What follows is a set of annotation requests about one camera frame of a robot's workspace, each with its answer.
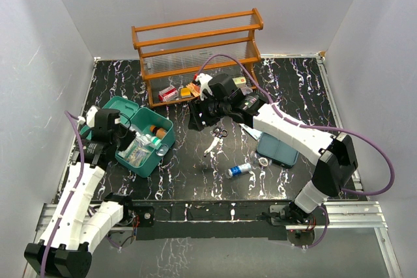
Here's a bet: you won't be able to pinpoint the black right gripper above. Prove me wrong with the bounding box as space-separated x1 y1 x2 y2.
188 90 230 132

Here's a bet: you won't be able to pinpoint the bagged white gauze pads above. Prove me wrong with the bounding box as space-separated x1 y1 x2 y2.
123 132 150 153

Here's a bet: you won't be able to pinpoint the green medicine kit box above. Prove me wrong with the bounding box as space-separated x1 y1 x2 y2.
79 95 177 178

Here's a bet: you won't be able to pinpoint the white green medicine bottle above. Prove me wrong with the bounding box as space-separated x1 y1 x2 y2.
146 134 162 149

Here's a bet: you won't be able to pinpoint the brown orange-capped syrup bottle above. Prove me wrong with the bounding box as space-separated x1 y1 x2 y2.
149 125 167 139

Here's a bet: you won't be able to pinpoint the white blue card packet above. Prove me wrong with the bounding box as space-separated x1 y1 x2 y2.
244 128 262 140

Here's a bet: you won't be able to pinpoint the blue white small tube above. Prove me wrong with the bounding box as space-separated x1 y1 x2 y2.
226 163 252 179

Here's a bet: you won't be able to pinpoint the blue divided tray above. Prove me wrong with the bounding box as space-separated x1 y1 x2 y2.
257 133 299 169

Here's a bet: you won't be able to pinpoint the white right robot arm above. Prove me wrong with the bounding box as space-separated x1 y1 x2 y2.
188 74 358 224

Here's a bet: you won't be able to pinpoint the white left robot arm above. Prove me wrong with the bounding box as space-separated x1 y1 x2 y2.
24 107 135 277

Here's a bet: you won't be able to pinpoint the orange patterned medicine box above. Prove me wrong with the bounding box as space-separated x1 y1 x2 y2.
186 83 201 97

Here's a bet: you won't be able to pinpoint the red white medicine box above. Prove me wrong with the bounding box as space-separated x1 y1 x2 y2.
158 85 179 102

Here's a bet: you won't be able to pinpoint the cream long medicine box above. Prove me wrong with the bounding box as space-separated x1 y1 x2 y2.
233 76 246 88

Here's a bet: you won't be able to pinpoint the yellow grey small box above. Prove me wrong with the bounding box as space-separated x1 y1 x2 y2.
180 87 192 98

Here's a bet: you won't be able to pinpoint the clear round plastic jar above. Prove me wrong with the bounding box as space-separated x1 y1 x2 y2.
241 87 253 95

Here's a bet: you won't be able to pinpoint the orange wooden shelf rack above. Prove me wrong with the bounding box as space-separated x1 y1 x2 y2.
131 8 264 107

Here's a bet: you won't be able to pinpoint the black handled scissors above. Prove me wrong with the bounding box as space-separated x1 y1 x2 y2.
203 126 228 157

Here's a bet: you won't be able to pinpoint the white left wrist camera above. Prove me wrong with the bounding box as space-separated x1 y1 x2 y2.
76 105 100 128

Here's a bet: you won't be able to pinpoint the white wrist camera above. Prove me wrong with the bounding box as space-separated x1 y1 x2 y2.
194 73 212 100
76 105 100 128

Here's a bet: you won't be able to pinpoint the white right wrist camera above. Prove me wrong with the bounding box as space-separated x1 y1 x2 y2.
194 73 212 100

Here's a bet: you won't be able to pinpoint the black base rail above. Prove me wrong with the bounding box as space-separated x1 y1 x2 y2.
87 198 330 243

